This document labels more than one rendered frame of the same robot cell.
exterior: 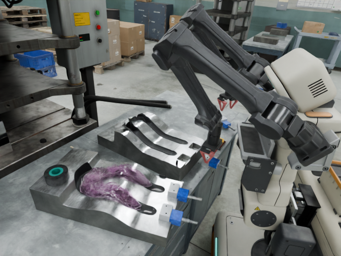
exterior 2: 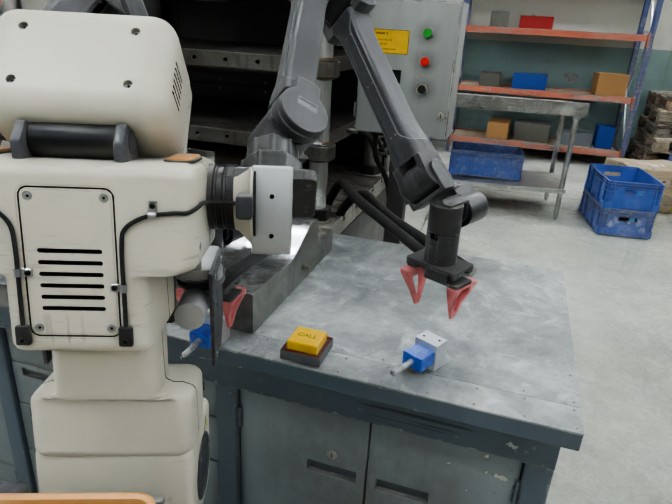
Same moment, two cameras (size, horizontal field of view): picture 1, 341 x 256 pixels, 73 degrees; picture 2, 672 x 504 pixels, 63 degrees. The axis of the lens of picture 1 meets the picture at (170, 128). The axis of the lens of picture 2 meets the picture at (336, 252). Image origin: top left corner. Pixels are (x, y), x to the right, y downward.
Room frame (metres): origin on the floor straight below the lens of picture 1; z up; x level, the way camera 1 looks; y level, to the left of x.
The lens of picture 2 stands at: (0.91, -1.17, 1.39)
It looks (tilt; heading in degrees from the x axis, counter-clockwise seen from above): 22 degrees down; 77
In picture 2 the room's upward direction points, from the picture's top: 3 degrees clockwise
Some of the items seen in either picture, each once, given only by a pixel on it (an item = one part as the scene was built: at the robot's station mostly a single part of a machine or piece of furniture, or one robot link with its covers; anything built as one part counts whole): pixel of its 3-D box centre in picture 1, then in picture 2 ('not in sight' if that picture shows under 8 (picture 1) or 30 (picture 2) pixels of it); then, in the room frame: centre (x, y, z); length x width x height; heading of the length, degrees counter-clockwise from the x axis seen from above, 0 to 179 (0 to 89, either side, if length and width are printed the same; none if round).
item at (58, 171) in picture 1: (57, 174); not in sight; (0.61, 0.40, 0.93); 0.08 x 0.08 x 0.04
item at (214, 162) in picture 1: (215, 163); (202, 338); (0.87, -0.23, 0.83); 0.13 x 0.05 x 0.05; 62
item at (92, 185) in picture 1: (114, 181); not in sight; (0.63, 0.20, 0.90); 0.26 x 0.18 x 0.08; 77
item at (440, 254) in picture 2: (230, 91); (441, 250); (1.29, -0.33, 1.04); 0.10 x 0.07 x 0.07; 124
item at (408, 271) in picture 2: (224, 103); (424, 282); (1.27, -0.31, 0.96); 0.07 x 0.07 x 0.09; 34
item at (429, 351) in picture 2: (227, 125); (414, 359); (1.26, -0.35, 0.83); 0.13 x 0.05 x 0.05; 34
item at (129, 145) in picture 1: (150, 138); (250, 250); (0.98, 0.10, 0.87); 0.50 x 0.26 x 0.14; 60
